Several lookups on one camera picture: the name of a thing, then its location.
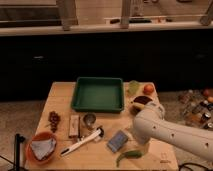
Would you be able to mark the blue sponge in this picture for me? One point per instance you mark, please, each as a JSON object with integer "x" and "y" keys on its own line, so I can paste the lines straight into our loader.
{"x": 117, "y": 141}

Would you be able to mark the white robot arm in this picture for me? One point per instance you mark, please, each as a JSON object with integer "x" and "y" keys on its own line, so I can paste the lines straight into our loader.
{"x": 150, "y": 123}

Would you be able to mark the green plastic tray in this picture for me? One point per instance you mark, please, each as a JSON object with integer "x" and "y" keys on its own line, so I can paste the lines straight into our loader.
{"x": 98, "y": 94}

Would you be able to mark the light green cup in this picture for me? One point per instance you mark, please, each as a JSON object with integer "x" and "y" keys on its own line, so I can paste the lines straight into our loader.
{"x": 133, "y": 87}

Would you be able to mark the small metal cup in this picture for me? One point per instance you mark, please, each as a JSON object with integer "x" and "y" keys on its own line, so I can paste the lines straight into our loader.
{"x": 89, "y": 119}

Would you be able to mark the yellow banana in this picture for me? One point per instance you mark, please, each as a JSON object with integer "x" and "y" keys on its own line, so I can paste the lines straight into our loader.
{"x": 138, "y": 106}

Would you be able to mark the dark brown bowl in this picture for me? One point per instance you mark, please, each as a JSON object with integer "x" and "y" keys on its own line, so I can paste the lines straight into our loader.
{"x": 140, "y": 99}

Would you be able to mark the orange fruit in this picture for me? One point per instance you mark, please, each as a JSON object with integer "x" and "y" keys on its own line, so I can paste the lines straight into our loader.
{"x": 148, "y": 89}

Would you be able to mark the wooden block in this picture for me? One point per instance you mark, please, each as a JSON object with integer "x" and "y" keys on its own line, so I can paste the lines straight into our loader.
{"x": 74, "y": 124}

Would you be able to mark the green chili pepper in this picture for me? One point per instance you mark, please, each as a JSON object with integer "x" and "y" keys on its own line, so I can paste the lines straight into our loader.
{"x": 128, "y": 154}

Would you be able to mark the orange bowl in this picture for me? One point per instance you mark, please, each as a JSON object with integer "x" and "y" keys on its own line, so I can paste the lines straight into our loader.
{"x": 29, "y": 153}

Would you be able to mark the grey cloth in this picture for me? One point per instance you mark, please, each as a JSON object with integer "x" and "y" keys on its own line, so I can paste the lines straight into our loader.
{"x": 43, "y": 148}

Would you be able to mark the spice bottles group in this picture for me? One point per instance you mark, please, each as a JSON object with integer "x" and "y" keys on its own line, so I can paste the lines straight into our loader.
{"x": 197, "y": 108}

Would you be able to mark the black stand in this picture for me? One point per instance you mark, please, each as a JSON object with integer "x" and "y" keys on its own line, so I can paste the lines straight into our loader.
{"x": 19, "y": 153}

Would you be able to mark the white handled brush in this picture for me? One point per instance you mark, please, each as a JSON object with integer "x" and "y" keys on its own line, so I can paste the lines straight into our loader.
{"x": 95, "y": 136}

